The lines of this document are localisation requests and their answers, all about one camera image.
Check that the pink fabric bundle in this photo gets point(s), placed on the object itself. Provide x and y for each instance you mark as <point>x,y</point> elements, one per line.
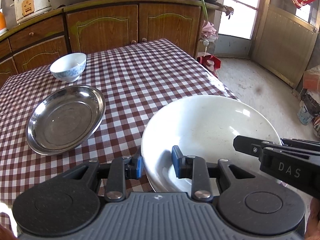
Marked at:
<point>208,30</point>

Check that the orange cardboard box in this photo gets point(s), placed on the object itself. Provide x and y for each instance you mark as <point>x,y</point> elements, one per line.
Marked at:
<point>312,78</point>

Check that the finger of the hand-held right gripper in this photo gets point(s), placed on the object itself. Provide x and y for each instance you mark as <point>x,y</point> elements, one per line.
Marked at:
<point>300,146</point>
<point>246,143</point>

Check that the small steel plate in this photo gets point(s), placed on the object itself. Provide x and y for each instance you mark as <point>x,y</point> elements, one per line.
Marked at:
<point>65,122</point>

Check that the pale blue bag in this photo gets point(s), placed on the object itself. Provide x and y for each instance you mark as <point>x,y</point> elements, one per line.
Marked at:
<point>306,115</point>

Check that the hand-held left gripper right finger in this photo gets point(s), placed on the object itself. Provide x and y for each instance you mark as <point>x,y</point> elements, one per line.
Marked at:
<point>176,162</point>

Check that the plain white bowl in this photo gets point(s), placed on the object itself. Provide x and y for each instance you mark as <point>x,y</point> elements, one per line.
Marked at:
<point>212,120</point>

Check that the orange electric kettle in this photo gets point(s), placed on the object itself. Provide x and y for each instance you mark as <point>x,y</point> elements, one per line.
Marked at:
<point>2,22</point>

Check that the blue patterned white bowl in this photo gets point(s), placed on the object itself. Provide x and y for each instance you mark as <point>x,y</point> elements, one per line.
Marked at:
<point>67,63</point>

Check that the person's right hand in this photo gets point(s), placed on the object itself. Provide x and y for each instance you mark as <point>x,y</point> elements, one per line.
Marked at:
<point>316,220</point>

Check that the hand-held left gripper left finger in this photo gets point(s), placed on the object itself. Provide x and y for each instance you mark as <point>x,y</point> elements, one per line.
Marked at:
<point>138,167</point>

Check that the grey glazed door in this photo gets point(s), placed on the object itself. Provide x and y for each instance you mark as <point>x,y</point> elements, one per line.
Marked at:
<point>237,12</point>

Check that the wooden double-door cabinet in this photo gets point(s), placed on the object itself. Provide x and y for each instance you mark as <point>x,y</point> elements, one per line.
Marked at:
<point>100,30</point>

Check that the tan panelled door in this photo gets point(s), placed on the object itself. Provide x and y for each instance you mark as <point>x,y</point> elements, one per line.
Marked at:
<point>282,42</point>

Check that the green onion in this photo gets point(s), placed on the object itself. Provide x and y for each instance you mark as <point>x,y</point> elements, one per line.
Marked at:
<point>205,7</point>

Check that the brown white checked tablecloth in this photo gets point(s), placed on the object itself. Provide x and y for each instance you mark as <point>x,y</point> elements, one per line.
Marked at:
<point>140,75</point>

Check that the white rice cooker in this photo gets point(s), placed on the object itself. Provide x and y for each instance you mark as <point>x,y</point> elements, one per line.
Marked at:
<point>32,5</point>

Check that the red bag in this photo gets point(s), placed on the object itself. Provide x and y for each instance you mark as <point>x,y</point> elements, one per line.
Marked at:
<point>210,62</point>

